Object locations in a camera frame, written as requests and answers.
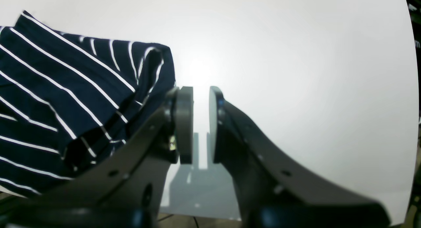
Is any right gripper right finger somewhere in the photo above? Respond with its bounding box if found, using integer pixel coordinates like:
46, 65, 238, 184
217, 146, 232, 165
209, 87, 390, 228

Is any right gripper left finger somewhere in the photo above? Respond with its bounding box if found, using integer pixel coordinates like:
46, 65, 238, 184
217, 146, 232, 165
1, 87, 194, 228

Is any navy white striped T-shirt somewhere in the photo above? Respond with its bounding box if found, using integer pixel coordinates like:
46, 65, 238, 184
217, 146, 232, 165
0, 11, 176, 197

